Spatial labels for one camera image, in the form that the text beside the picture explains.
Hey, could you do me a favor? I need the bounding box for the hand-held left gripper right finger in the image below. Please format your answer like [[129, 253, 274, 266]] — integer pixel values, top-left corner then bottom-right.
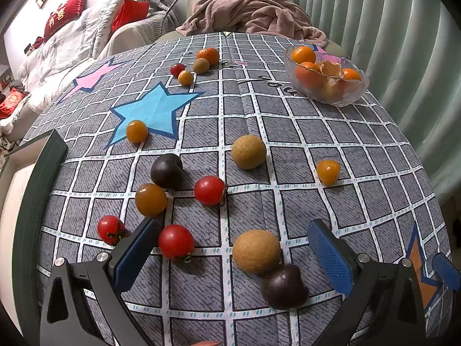
[[307, 219, 437, 346]]

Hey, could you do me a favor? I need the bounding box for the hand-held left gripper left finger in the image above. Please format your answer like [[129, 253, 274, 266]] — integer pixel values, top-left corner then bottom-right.
[[39, 217, 161, 346]]

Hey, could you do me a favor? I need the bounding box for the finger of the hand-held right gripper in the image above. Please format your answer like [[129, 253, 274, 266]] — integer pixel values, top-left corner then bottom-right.
[[432, 253, 461, 291]]

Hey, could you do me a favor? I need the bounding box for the amber cherry tomato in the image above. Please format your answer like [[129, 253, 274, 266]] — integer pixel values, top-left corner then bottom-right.
[[135, 183, 168, 216]]

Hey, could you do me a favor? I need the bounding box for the tan round longan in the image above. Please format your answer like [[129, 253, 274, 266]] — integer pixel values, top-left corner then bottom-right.
[[232, 230, 282, 274], [231, 134, 267, 170]]

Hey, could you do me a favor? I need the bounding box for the green box with white inside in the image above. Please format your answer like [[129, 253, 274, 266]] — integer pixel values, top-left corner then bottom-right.
[[0, 129, 69, 296]]

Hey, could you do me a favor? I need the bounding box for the dark purple round fruit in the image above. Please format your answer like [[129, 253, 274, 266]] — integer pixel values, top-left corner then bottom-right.
[[150, 153, 184, 189], [261, 263, 309, 311]]

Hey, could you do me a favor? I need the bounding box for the grey checked star tablecloth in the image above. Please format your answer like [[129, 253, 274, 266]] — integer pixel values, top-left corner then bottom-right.
[[22, 31, 452, 346]]

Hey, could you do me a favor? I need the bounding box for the clear glass bowl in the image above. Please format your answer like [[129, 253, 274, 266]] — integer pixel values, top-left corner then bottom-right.
[[285, 45, 368, 107]]

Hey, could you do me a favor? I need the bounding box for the tangerine peel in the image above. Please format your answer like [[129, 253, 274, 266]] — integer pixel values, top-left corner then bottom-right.
[[319, 59, 343, 78]]

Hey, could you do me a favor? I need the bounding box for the red embroidered pillow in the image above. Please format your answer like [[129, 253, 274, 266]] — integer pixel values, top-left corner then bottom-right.
[[0, 86, 29, 119]]

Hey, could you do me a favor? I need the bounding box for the white sofa with cushions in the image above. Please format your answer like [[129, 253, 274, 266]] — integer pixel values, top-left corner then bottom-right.
[[18, 0, 181, 116]]

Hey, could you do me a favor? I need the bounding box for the pale green curtain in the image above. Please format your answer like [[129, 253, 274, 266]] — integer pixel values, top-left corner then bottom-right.
[[290, 0, 461, 195]]

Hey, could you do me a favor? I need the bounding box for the plain red pillow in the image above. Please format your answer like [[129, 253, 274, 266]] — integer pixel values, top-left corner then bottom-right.
[[112, 0, 150, 32]]

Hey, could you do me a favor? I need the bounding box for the red pillow with gold characters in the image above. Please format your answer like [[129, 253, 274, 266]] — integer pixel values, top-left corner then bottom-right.
[[44, 0, 89, 38]]

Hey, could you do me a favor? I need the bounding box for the pink blanket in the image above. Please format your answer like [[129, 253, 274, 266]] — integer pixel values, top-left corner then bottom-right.
[[176, 0, 329, 49]]

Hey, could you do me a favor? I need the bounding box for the grey cable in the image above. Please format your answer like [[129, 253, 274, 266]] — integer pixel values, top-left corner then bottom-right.
[[164, 0, 199, 29]]

